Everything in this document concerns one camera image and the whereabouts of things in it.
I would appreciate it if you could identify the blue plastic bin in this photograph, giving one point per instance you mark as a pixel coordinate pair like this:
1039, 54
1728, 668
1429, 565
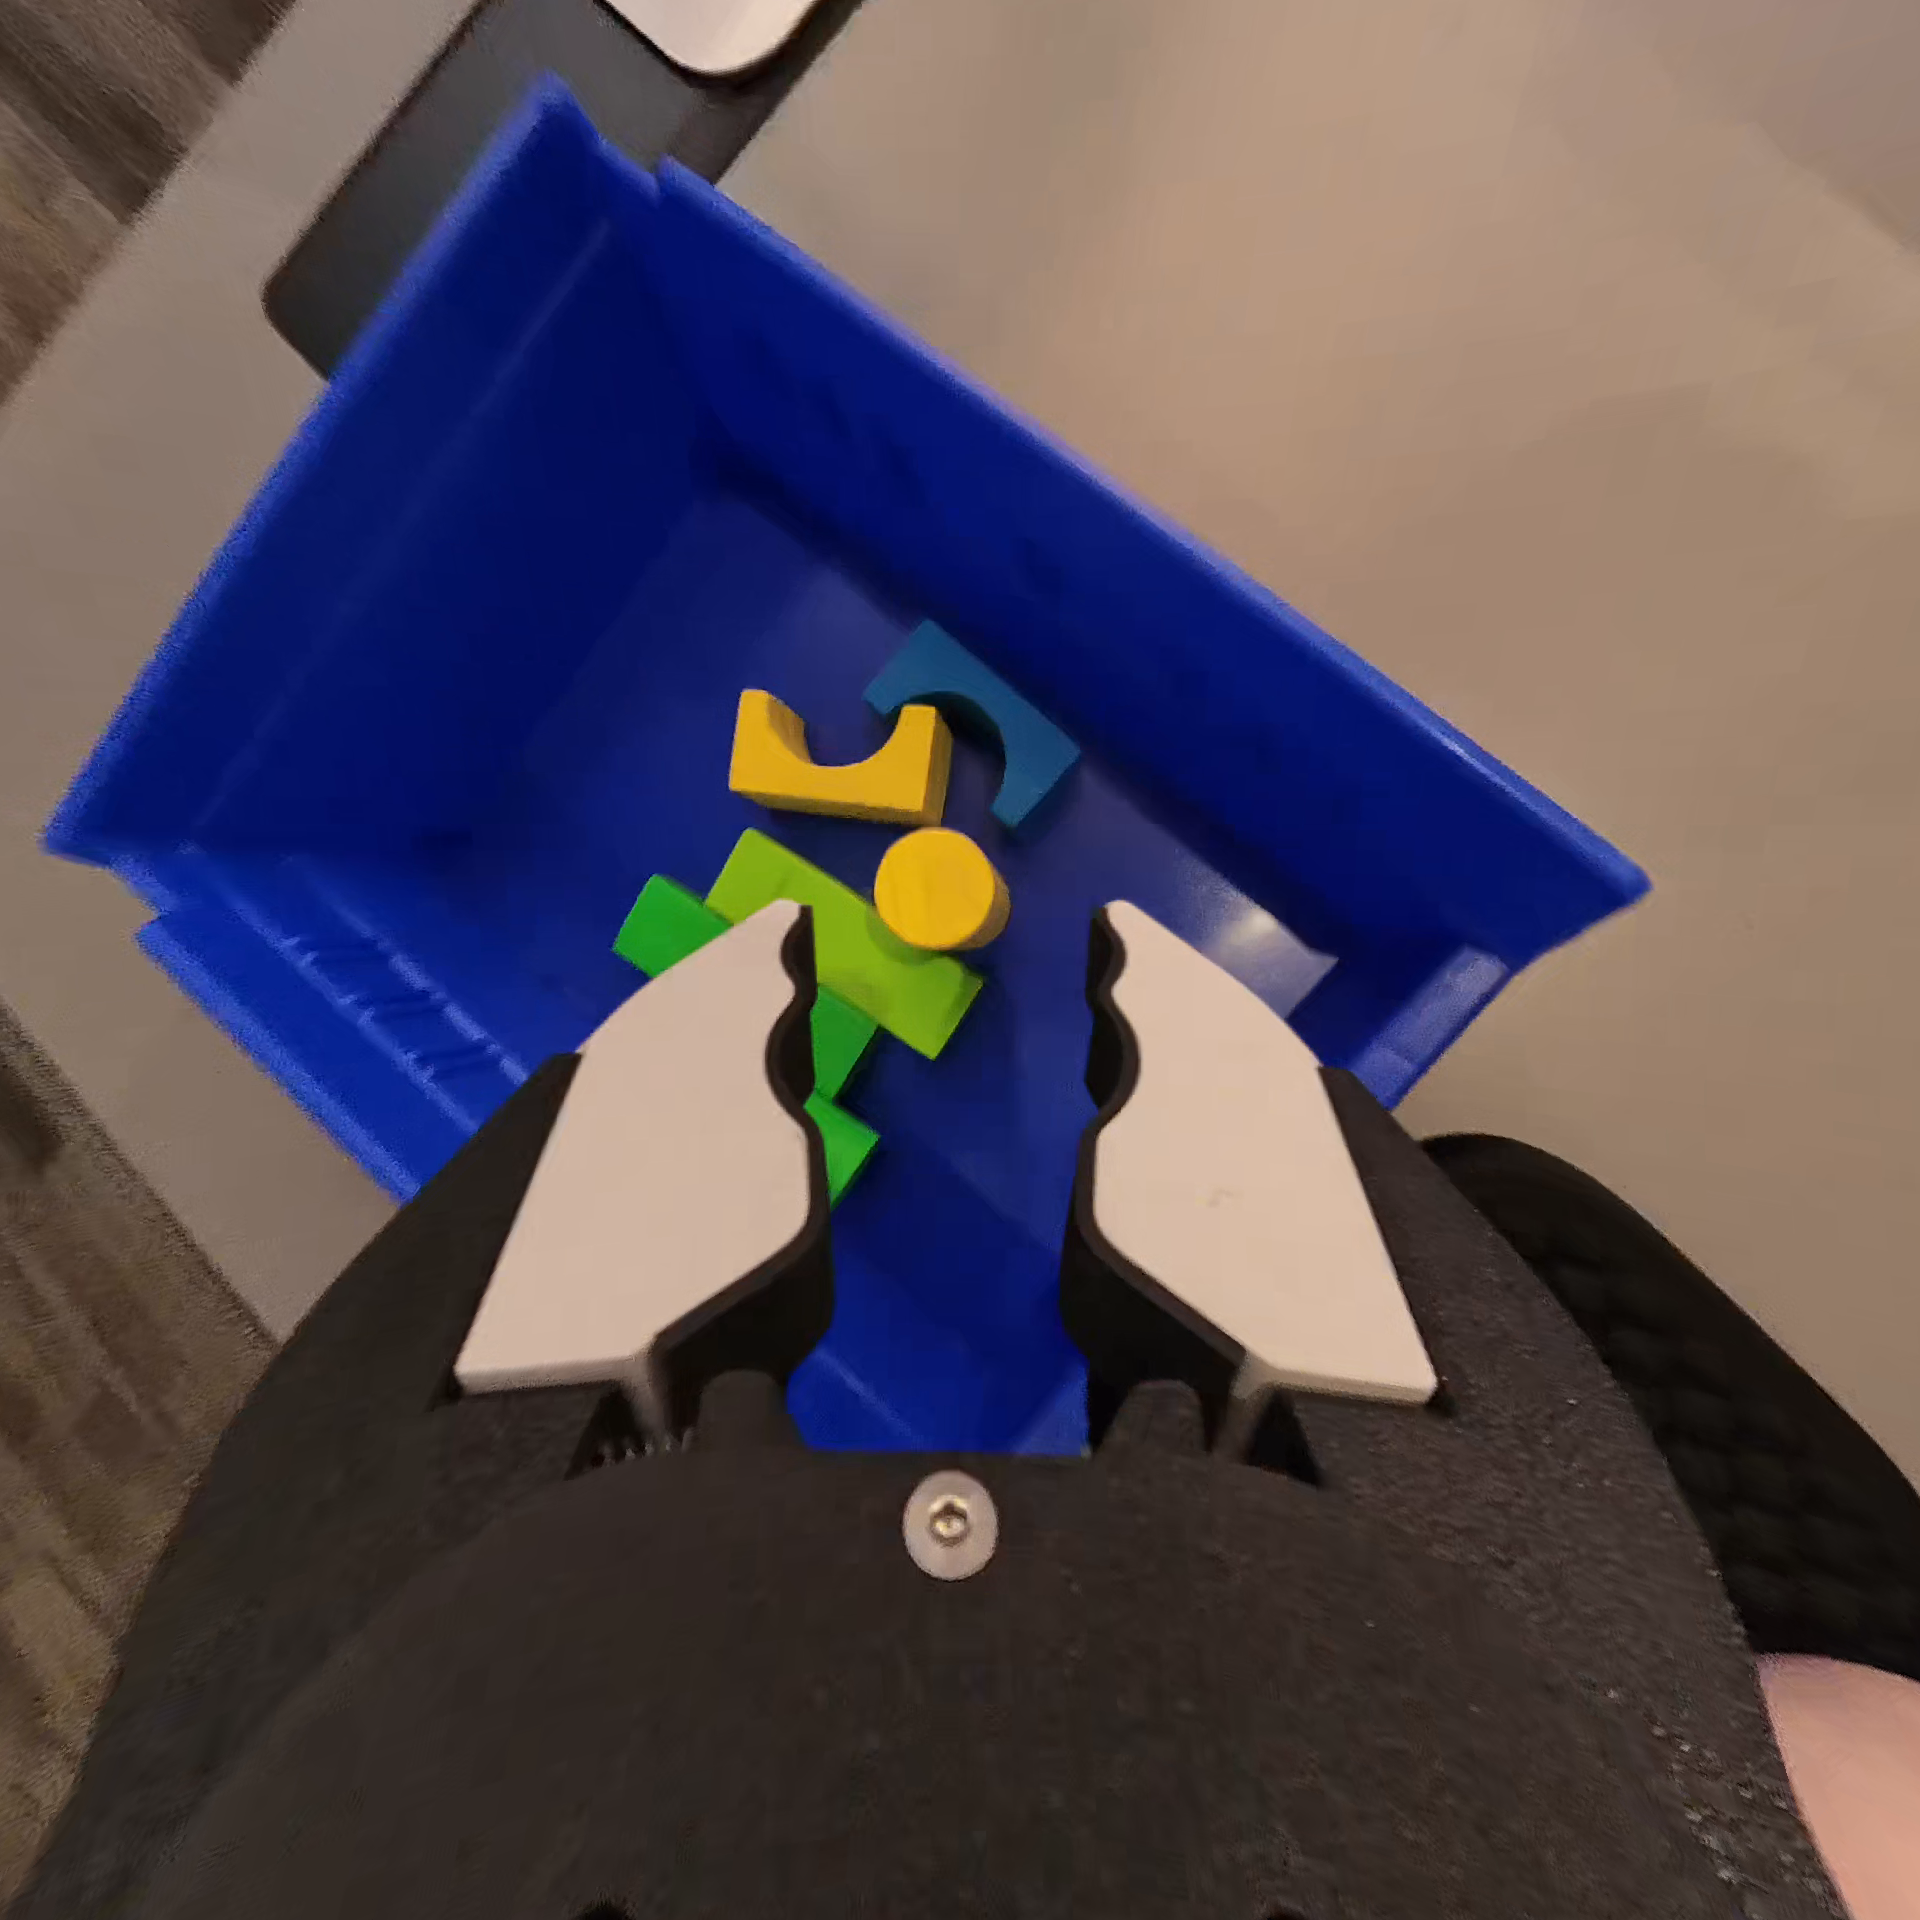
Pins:
451, 600

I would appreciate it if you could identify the wooden document stand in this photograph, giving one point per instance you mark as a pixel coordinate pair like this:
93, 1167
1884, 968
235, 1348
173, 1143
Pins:
721, 31

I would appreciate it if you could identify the black mesh pad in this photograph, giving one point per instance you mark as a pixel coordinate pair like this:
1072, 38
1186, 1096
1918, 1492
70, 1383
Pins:
1710, 1411

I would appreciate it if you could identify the blue arch block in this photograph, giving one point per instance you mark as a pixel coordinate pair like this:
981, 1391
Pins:
1007, 707

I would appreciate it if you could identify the person's right forearm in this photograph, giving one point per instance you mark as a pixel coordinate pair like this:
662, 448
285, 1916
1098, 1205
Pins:
1847, 1800

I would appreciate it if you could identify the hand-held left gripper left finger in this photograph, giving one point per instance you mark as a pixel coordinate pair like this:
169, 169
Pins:
647, 1200

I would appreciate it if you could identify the lime green plank block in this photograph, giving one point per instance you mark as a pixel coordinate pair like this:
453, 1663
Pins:
886, 977

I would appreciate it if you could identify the yellow arch block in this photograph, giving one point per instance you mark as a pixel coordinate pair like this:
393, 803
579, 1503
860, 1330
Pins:
811, 767

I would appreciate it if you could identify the yellow cylinder block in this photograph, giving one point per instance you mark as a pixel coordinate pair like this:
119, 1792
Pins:
940, 888

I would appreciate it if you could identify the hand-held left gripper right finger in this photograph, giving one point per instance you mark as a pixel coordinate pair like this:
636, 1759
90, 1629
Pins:
1261, 1200

